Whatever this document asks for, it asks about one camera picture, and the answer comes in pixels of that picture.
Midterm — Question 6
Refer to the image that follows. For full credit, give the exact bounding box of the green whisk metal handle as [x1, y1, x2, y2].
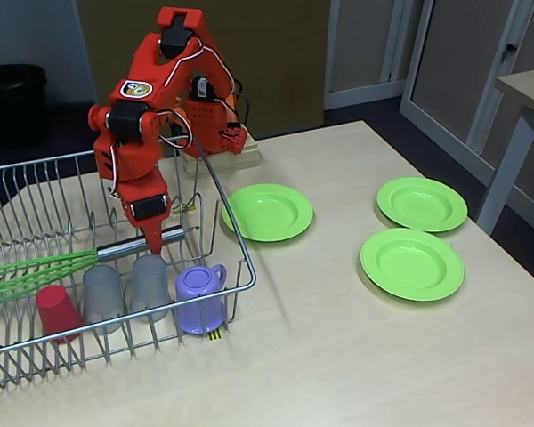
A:
[0, 225, 202, 307]

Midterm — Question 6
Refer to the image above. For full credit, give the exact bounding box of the grey translucent plastic cup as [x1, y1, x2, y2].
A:
[82, 265, 126, 334]
[130, 254, 169, 324]

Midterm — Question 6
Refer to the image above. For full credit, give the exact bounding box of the purple plastic mug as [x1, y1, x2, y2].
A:
[174, 263, 230, 336]

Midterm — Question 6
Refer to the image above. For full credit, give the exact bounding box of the green plastic plate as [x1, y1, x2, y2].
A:
[221, 182, 315, 244]
[360, 226, 466, 302]
[376, 176, 469, 234]

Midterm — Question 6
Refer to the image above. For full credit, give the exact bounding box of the red plastic cup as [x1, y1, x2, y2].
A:
[35, 284, 85, 344]

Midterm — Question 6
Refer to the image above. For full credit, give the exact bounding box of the wooden base block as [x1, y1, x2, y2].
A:
[180, 133, 263, 179]

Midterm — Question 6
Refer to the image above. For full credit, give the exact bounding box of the brown partition board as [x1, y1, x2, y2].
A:
[77, 0, 331, 148]

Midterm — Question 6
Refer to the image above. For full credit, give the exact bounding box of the black trash bin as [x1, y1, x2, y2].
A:
[0, 64, 49, 148]

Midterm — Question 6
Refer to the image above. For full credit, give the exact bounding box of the beige side table grey leg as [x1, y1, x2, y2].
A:
[475, 66, 534, 236]

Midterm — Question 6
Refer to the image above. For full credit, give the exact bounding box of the green yellow wire tie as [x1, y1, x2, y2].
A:
[169, 200, 200, 215]

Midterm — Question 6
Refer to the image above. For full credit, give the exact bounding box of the metal wire dish rack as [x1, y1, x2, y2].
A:
[0, 135, 258, 393]

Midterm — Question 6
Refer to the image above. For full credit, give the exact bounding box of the grey cabinet door white frame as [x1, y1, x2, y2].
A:
[323, 0, 424, 110]
[399, 0, 534, 210]

